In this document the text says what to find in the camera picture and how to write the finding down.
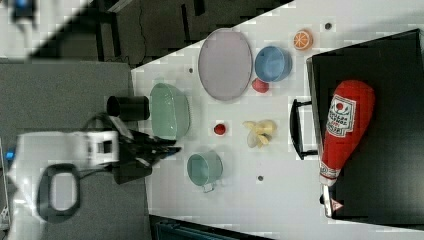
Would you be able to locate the blue bowl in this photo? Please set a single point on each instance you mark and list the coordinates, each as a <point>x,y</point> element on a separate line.
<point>273,64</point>

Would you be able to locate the red plush ketchup bottle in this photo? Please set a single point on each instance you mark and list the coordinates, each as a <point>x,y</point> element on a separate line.
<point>349,116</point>

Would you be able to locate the small red toy tomato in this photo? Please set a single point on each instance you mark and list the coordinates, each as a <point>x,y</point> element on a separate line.
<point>220,129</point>

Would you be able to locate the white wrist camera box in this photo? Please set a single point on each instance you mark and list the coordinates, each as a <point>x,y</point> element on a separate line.
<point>103,147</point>

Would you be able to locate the lavender round plate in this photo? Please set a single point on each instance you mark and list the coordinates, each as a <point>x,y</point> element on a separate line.
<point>225,64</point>

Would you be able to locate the black cylinder mount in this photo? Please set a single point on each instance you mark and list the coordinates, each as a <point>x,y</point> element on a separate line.
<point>135,108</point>

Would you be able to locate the black oven door handle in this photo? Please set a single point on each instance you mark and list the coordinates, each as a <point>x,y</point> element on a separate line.
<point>296,132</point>

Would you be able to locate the green colander bowl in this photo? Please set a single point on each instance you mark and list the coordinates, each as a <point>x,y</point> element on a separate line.
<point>170,116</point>

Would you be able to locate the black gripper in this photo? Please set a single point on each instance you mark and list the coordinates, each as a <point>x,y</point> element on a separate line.
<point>136,155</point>

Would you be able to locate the peeled yellow toy banana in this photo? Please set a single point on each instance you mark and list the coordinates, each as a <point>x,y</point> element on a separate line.
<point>260,133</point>

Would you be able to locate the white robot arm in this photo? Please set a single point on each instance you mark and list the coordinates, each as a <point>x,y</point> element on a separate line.
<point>48,166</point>

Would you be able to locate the green cup with handle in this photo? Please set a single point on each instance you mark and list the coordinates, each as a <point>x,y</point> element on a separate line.
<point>205,169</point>

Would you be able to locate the orange slice toy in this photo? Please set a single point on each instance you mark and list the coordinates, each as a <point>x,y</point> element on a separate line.
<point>303,40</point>

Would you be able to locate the red toy strawberry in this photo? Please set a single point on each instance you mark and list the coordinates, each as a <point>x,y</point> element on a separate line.
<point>260,86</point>

